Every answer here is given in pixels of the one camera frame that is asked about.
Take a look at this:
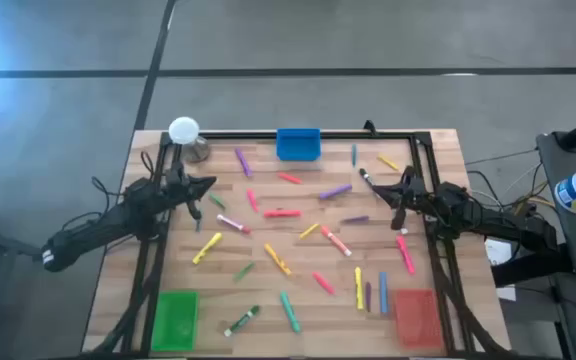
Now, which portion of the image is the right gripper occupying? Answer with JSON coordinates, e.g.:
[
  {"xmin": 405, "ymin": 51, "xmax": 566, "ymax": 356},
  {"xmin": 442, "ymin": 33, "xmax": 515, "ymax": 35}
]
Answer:
[{"xmin": 370, "ymin": 165, "xmax": 434, "ymax": 230}]

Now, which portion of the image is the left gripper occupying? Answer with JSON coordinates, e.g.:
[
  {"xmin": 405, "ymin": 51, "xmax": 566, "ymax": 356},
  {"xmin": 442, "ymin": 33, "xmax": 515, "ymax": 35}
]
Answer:
[{"xmin": 167, "ymin": 160, "xmax": 218, "ymax": 222}]

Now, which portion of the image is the pink Expo dry-erase marker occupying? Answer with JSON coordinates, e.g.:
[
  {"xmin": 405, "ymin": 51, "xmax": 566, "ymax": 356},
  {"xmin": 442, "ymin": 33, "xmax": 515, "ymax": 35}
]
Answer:
[{"xmin": 216, "ymin": 213, "xmax": 252, "ymax": 235}]

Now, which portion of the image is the purple highlighter marker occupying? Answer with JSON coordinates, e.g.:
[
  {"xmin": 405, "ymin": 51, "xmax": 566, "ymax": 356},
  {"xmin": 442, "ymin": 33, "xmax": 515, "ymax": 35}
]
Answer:
[
  {"xmin": 318, "ymin": 183, "xmax": 354, "ymax": 201},
  {"xmin": 234, "ymin": 147, "xmax": 254, "ymax": 179}
]

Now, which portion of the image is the orange-yellow highlighter marker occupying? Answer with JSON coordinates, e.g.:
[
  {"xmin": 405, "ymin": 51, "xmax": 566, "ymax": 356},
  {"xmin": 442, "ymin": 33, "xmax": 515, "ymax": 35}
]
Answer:
[{"xmin": 263, "ymin": 242, "xmax": 293, "ymax": 277}]

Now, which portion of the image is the white dome metal lamp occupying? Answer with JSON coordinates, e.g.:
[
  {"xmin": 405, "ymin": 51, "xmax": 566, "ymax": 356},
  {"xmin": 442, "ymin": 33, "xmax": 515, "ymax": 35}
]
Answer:
[{"xmin": 167, "ymin": 115, "xmax": 213, "ymax": 164}]

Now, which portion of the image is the pink highlighter marker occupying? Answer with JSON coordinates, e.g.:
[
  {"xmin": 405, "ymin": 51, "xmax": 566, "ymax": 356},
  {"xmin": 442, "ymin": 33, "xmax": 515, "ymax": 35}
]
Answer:
[{"xmin": 395, "ymin": 234, "xmax": 417, "ymax": 276}]

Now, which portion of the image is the blue plastic basket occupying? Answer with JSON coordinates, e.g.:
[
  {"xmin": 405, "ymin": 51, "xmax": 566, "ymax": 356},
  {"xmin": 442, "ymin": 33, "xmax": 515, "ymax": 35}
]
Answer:
[{"xmin": 275, "ymin": 128, "xmax": 322, "ymax": 162}]

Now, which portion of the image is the white paper sheet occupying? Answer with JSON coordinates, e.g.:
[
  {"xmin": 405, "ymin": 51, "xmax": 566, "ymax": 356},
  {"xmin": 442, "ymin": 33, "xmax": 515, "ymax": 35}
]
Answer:
[{"xmin": 484, "ymin": 238, "xmax": 514, "ymax": 267}]

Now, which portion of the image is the orange plastic basket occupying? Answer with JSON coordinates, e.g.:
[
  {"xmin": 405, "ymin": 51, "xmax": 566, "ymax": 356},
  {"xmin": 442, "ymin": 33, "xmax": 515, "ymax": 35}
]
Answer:
[{"xmin": 394, "ymin": 288, "xmax": 445, "ymax": 350}]

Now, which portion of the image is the green plastic basket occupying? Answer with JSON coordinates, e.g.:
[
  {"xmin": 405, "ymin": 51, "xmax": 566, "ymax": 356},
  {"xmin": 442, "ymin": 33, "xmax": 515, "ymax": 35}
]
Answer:
[{"xmin": 150, "ymin": 290, "xmax": 200, "ymax": 352}]

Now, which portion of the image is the green Expo dry-erase marker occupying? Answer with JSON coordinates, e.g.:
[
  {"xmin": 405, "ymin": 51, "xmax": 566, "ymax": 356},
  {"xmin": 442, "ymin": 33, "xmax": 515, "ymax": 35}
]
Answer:
[{"xmin": 223, "ymin": 304, "xmax": 261, "ymax": 338}]

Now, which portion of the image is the black rig crossbar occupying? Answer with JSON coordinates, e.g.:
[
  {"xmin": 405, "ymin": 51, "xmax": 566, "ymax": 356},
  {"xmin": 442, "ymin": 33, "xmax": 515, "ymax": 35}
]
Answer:
[{"xmin": 491, "ymin": 247, "xmax": 574, "ymax": 289}]

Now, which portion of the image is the teal Sharpie highlighter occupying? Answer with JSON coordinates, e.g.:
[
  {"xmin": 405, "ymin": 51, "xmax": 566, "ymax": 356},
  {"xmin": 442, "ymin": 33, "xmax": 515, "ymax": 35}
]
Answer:
[{"xmin": 279, "ymin": 291, "xmax": 302, "ymax": 334}]

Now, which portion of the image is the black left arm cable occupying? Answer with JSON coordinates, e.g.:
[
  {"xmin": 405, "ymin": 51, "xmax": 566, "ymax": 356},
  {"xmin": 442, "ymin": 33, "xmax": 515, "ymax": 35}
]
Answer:
[{"xmin": 60, "ymin": 174, "xmax": 119, "ymax": 231}]

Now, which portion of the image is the yellow cable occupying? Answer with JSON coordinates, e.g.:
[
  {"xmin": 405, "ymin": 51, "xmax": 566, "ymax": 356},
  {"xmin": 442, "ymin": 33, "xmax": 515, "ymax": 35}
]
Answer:
[{"xmin": 515, "ymin": 179, "xmax": 558, "ymax": 214}]

